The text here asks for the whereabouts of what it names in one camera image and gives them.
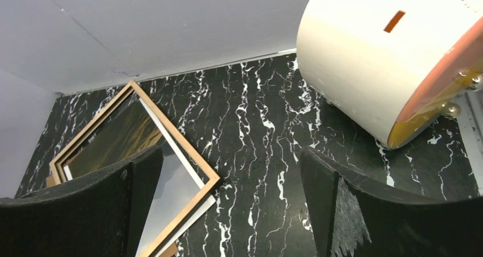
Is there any wooden picture frame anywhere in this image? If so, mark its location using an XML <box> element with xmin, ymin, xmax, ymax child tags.
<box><xmin>50</xmin><ymin>81</ymin><xmax>220</xmax><ymax>256</ymax></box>

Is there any landscape photo print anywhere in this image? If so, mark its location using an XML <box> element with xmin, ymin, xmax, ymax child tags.
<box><xmin>61</xmin><ymin>93</ymin><xmax>215</xmax><ymax>256</ymax></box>

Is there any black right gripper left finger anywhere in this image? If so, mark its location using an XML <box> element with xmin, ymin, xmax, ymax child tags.
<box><xmin>1</xmin><ymin>146</ymin><xmax>163</xmax><ymax>256</ymax></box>

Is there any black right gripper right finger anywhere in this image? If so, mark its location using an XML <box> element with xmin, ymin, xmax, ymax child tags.
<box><xmin>299</xmin><ymin>147</ymin><xmax>482</xmax><ymax>256</ymax></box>

